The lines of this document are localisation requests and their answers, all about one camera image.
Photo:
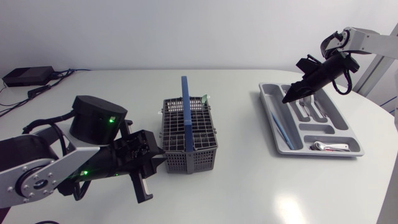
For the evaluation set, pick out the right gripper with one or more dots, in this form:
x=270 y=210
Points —
x=329 y=70

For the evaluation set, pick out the blue plastic stick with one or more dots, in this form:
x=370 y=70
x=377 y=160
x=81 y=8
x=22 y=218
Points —
x=282 y=130

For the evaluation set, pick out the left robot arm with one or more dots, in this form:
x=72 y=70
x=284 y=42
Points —
x=77 y=155

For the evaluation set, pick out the green plastic cutlery piece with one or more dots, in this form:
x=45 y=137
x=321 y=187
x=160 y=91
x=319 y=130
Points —
x=204 y=99

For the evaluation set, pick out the steel knife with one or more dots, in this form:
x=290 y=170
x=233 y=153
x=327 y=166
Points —
x=320 y=109

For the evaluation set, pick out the pale plastic spoon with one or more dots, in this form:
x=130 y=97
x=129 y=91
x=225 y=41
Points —
x=337 y=145

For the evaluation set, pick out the grey cutlery tray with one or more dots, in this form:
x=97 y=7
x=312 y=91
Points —
x=292 y=130

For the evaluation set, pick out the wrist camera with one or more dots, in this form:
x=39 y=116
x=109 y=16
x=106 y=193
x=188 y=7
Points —
x=141 y=144
x=308 y=66

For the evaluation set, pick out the grey cutlery basket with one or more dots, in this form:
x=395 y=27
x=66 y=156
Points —
x=189 y=140

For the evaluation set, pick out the black power brick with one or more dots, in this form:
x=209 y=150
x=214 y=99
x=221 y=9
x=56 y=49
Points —
x=28 y=76

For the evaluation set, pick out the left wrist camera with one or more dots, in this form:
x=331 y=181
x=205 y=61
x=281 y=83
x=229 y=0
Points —
x=141 y=144

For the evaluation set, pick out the steel fork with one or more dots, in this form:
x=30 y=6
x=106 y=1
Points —
x=304 y=107

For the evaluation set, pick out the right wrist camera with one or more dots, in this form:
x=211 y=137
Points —
x=308 y=66

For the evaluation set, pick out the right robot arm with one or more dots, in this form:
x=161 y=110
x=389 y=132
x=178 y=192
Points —
x=370 y=40

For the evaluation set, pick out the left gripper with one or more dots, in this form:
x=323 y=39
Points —
x=122 y=168

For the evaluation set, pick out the steel spoon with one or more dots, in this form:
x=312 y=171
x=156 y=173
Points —
x=320 y=146

